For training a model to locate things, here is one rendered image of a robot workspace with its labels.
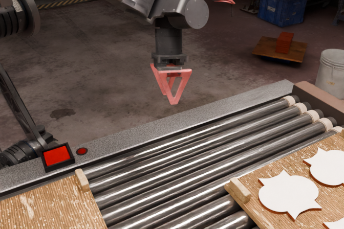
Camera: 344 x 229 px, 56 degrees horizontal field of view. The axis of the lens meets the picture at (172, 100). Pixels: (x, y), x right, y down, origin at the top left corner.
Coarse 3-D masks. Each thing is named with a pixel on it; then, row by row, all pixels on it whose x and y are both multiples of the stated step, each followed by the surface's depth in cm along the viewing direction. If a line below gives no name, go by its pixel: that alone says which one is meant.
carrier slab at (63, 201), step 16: (32, 192) 74; (48, 192) 74; (64, 192) 74; (80, 192) 74; (0, 208) 70; (16, 208) 70; (32, 208) 70; (48, 208) 70; (64, 208) 70; (80, 208) 70; (96, 208) 70; (0, 224) 67; (16, 224) 67; (32, 224) 67; (48, 224) 67; (64, 224) 67; (80, 224) 67; (96, 224) 67
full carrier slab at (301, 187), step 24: (336, 144) 88; (264, 168) 80; (288, 168) 80; (312, 168) 79; (336, 168) 79; (240, 192) 71; (264, 192) 73; (288, 192) 73; (312, 192) 73; (336, 192) 74; (264, 216) 68; (288, 216) 68; (312, 216) 68; (336, 216) 68
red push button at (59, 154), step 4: (56, 148) 88; (60, 148) 88; (64, 148) 88; (44, 152) 86; (48, 152) 86; (52, 152) 86; (56, 152) 86; (60, 152) 86; (64, 152) 86; (68, 152) 87; (44, 156) 85; (48, 156) 85; (52, 156) 85; (56, 156) 85; (60, 156) 85; (64, 156) 85; (68, 156) 85; (48, 160) 84; (52, 160) 84; (56, 160) 84; (60, 160) 84; (64, 160) 84; (48, 164) 83; (52, 164) 83
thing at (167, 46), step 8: (160, 32) 66; (168, 32) 65; (176, 32) 66; (160, 40) 66; (168, 40) 66; (176, 40) 66; (160, 48) 67; (168, 48) 66; (176, 48) 67; (152, 56) 73; (160, 56) 64; (168, 56) 64; (176, 56) 64; (184, 56) 65
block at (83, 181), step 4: (76, 172) 76; (80, 172) 76; (76, 176) 77; (80, 176) 75; (84, 176) 74; (80, 180) 74; (84, 180) 73; (80, 184) 74; (84, 184) 73; (88, 184) 73; (84, 188) 73; (88, 188) 73; (84, 192) 74
